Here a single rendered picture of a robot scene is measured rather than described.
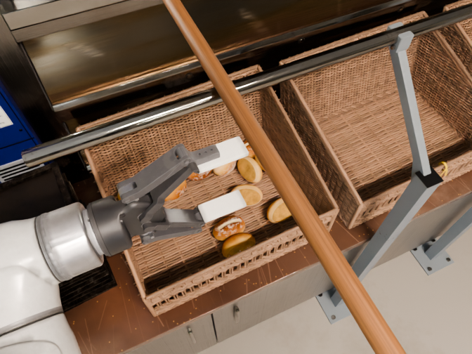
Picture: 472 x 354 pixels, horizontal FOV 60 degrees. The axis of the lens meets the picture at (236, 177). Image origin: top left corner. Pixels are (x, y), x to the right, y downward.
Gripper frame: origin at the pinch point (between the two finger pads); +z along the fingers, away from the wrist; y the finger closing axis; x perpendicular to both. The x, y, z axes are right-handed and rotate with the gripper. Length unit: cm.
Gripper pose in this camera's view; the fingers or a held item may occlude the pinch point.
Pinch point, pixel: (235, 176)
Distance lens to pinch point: 58.0
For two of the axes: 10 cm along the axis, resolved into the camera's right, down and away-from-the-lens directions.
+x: 4.2, 7.7, -4.9
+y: 0.0, 5.4, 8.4
